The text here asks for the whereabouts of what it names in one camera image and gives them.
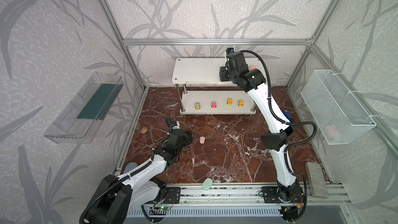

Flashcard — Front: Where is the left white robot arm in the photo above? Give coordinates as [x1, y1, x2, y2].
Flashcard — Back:
[79, 129, 193, 224]

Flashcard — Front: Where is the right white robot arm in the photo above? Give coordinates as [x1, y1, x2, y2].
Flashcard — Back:
[219, 48, 317, 202]

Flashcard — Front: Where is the white two-tier shelf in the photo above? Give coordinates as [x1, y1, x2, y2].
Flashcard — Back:
[172, 58, 269, 115]

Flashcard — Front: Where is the pale green oval soap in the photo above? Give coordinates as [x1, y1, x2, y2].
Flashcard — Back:
[202, 178, 213, 190]

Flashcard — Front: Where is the grey blue sponge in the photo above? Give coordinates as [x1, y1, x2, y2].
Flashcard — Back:
[123, 162, 139, 174]

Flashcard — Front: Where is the blue stapler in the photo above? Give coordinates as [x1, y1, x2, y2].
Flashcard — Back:
[283, 110, 293, 119]

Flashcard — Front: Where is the pink item in basket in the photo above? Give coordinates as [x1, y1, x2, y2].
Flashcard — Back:
[325, 124, 341, 140]

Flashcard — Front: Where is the grey stone block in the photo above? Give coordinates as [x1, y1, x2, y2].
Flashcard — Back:
[305, 162, 329, 199]

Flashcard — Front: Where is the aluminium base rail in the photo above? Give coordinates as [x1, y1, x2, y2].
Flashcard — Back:
[90, 183, 352, 218]

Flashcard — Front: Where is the clear plastic wall bin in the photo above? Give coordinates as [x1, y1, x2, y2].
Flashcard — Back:
[44, 72, 124, 144]

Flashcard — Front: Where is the white wire wall basket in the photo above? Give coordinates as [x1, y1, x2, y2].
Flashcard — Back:
[301, 69, 377, 145]

